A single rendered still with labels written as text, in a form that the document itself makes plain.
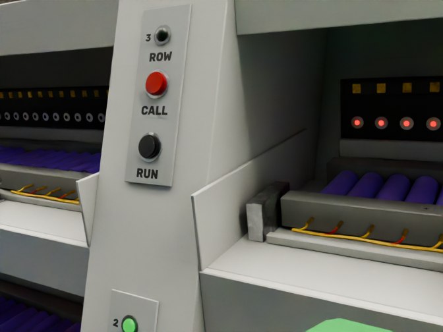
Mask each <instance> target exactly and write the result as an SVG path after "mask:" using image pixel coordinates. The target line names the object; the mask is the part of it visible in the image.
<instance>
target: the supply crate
mask: <svg viewBox="0 0 443 332"><path fill-rule="evenodd" d="M305 332H395V331H390V330H387V329H382V328H379V327H374V326H370V325H365V324H362V323H357V322H354V321H349V320H346V319H341V318H337V319H330V320H326V321H323V322H322V323H320V324H318V325H316V326H314V327H313V328H311V329H309V330H307V331H305Z"/></svg>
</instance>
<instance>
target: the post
mask: <svg viewBox="0 0 443 332"><path fill-rule="evenodd" d="M186 4H191V5H192V7H191V18H190V24H189V36H188V42H187V54H186V60H185V72H184V79H183V90H182V96H181V108H180V114H179V126H178V133H177V144H176V150H175V162H174V168H173V180H172V186H159V185H153V184H141V183H135V182H125V170H126V164H127V153H128V146H129V136H130V129H131V119H132V112H133V101H134V90H135V84H136V73H137V66H138V56H139V49H140V39H141V32H142V21H143V15H144V10H147V9H156V8H162V7H170V6H176V5H186ZM328 31H329V28H315V29H307V30H292V31H284V32H270V33H261V34H247V35H239V36H238V35H237V27H236V17H235V0H119V10H118V15H117V26H116V33H115V43H114V49H113V60H112V66H111V77H110V83H109V93H108V100H107V111H106V116H105V128H104V134H103V144H102V155H101V161H100V172H99V178H98V189H97V195H96V206H95V212H94V222H93V229H92V239H91V245H90V256H89V262H88V273H87V279H86V290H85V296H84V307H83V313H82V323H81V330H80V332H107V325H108V319H109V308H110V302H111V291H112V289H115V290H118V291H122V292H127V293H129V294H134V295H137V296H141V297H144V298H149V299H151V300H156V301H158V302H159V306H158V317H157V324H156V332H206V330H205V323H204V312H203V305H202V293H201V287H200V275H199V270H198V258H197V251H196V240H195V233H194V222H193V215H192V204H191V195H192V194H194V193H195V192H197V191H199V190H200V189H202V188H204V187H205V186H208V185H209V184H211V183H212V182H214V181H216V180H218V179H219V178H221V177H223V176H224V175H226V174H228V173H230V172H231V171H233V170H235V169H236V168H238V167H240V166H242V165H243V164H245V163H246V162H248V161H250V160H252V159H254V158H255V157H257V156H258V155H260V154H262V153H264V152H265V151H267V150H269V149H270V148H273V147H274V146H276V145H278V144H279V143H281V142H283V141H284V140H286V139H288V138H289V137H291V136H293V135H294V134H296V133H298V132H300V131H301V130H303V129H305V128H307V129H308V145H309V180H314V176H315V169H316V155H317V148H318V135H319V128H320V114H321V107H322V93H323V86H324V73H325V65H326V52H327V45H328Z"/></svg>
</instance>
